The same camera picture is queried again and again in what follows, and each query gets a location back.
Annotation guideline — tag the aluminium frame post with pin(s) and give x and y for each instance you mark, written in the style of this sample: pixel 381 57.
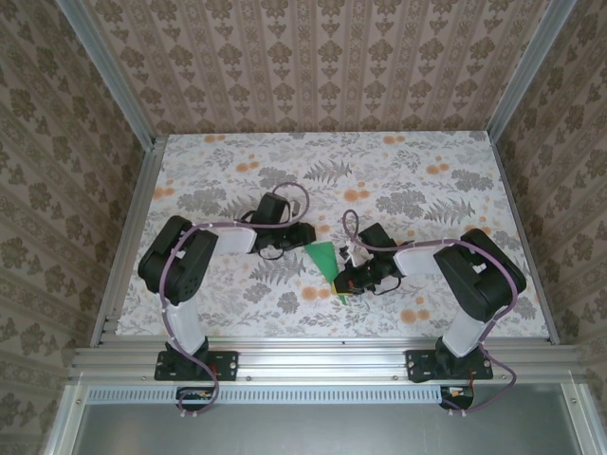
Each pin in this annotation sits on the aluminium frame post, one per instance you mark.
pixel 113 76
pixel 528 66

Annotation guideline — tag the aluminium mounting rail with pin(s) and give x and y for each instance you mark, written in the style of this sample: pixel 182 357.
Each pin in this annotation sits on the aluminium mounting rail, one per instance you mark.
pixel 322 362

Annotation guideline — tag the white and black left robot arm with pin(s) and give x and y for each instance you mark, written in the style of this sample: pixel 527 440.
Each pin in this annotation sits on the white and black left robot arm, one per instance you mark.
pixel 234 242

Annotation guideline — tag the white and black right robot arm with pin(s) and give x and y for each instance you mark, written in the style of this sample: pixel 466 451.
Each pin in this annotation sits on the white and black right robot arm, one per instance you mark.
pixel 417 260

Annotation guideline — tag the small black electronics box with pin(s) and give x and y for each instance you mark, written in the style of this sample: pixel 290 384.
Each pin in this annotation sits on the small black electronics box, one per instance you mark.
pixel 462 400
pixel 192 400

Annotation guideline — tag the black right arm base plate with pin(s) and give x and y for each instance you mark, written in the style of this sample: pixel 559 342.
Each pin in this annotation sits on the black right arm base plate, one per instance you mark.
pixel 417 365

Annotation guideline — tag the green paper sheet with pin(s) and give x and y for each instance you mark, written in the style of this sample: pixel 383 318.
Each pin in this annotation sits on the green paper sheet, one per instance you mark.
pixel 325 260

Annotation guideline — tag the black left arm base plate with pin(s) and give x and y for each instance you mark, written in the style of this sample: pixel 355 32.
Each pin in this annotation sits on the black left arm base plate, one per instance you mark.
pixel 227 365

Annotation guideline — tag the aluminium table side rail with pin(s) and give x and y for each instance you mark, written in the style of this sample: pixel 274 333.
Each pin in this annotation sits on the aluminium table side rail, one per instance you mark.
pixel 523 227
pixel 143 189

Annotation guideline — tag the floral patterned table cover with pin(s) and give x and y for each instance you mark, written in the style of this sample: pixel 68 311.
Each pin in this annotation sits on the floral patterned table cover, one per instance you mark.
pixel 284 156

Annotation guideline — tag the grey sheet metal panel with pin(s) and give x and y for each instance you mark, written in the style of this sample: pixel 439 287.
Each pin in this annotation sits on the grey sheet metal panel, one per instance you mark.
pixel 308 431

